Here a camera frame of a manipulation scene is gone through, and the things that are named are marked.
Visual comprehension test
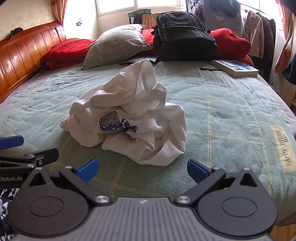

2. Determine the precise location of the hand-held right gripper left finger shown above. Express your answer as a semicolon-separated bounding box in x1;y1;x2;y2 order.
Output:
26;158;113;208

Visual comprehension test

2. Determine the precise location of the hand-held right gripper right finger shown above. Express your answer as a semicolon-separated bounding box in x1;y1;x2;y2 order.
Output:
174;159;264;207

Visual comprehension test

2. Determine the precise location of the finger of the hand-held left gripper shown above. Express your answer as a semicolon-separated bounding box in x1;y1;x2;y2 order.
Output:
0;136;25;150
0;148;59;168

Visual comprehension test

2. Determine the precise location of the white printed t-shirt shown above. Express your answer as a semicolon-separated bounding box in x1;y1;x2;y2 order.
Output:
60;60;187;167

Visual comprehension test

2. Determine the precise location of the person's navy patterned clothing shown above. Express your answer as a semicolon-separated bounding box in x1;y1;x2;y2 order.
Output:
0;188;19;239

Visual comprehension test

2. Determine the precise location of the wooden headboard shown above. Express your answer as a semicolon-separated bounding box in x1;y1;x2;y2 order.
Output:
0;20;67;103

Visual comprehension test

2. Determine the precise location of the red quilt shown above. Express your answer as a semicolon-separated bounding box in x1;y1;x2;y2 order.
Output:
40;28;254;70

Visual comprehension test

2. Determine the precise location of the small black cloth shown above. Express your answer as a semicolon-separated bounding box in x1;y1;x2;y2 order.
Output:
9;27;24;37

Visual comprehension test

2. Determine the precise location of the paperback book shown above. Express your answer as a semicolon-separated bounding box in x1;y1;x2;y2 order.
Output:
211;60;259;77

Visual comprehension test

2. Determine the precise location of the grey green pillow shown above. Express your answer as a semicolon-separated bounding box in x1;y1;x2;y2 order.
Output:
82;24;152;69

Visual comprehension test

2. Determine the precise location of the dark blue garment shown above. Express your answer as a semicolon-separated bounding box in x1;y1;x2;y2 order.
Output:
282;58;296;86

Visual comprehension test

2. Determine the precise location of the black backpack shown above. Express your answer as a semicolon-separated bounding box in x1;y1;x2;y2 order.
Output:
118;11;218;65

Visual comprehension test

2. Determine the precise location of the orange curtain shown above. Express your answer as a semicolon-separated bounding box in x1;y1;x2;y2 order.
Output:
274;0;295;75
51;0;68;27

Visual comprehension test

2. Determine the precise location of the beige hanging jacket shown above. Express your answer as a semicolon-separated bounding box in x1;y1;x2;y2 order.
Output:
242;10;264;59

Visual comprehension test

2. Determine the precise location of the grey hanging garment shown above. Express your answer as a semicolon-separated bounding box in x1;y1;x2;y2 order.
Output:
203;0;243;35

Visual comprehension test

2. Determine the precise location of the dark hanging jacket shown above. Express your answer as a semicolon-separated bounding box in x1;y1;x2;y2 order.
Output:
255;13;277;81

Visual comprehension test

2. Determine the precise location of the orange cloth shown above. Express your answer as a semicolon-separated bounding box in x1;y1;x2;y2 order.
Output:
141;13;163;30

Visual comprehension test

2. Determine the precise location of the black hanging garment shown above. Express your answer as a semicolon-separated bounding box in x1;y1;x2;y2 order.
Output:
217;0;241;18

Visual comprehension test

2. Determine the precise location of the wide window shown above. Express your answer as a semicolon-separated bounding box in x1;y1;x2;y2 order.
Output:
95;0;188;17

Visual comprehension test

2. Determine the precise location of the narrow window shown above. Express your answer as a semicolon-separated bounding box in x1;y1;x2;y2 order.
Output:
259;0;284;30

